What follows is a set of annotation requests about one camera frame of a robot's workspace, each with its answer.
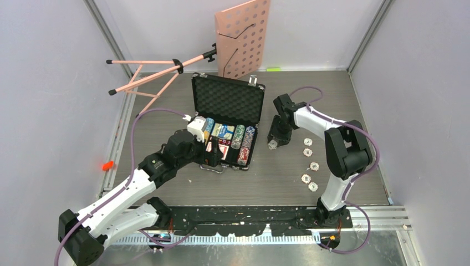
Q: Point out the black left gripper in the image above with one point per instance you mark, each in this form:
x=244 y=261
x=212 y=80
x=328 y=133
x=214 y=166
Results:
x=211 y=158

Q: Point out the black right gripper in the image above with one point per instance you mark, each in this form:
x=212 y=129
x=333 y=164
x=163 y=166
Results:
x=284 y=138

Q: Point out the blue playing card deck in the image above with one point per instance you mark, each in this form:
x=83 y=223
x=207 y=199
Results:
x=223 y=132

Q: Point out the red white chip stack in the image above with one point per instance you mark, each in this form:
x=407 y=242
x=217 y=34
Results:
x=200 y=120

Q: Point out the black poker set case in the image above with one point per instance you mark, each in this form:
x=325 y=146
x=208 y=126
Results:
x=230 y=102

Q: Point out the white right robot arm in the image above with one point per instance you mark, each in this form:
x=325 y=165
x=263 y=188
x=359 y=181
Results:
x=348 y=153

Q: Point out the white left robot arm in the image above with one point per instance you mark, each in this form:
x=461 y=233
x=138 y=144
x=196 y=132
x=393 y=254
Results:
x=87 y=233

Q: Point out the white poker chip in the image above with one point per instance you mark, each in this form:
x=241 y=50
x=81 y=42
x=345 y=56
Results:
x=307 y=152
x=272 y=145
x=308 y=142
x=313 y=187

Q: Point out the red playing card deck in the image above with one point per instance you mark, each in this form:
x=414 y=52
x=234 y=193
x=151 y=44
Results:
x=223 y=148

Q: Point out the green white chip stack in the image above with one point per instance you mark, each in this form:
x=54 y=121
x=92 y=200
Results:
x=238 y=137

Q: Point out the blue red chip stack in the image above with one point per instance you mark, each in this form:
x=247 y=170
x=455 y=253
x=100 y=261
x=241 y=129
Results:
x=246 y=146

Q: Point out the blue yellow chip stack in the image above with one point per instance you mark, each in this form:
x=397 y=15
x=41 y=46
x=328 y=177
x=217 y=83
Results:
x=209 y=124

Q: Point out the red 100 poker chip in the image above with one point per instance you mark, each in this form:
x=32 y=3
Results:
x=305 y=178
x=314 y=166

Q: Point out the orange clip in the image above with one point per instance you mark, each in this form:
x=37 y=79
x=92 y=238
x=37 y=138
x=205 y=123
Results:
x=108 y=165

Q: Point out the pink music stand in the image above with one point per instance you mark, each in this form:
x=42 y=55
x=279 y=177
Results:
x=238 y=50

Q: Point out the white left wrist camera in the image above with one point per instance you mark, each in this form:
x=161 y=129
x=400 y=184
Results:
x=194 y=128

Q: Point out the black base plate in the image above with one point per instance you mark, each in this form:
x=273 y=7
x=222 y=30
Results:
x=245 y=221

